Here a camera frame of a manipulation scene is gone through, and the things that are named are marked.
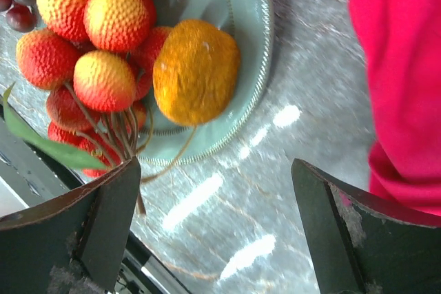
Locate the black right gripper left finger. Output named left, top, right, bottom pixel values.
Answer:
left=1, top=158, right=141, bottom=293

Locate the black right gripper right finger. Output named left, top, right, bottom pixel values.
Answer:
left=291, top=159, right=440, bottom=293

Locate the red yellow fake fruit bunch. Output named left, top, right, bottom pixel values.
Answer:
left=15, top=0, right=170, bottom=178

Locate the brown fake kiwi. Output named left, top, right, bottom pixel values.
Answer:
left=153, top=19, right=240, bottom=126

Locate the grey-green round plate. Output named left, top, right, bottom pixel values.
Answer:
left=139, top=0, right=274, bottom=166

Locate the red cloth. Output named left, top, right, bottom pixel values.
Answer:
left=349, top=0, right=440, bottom=215

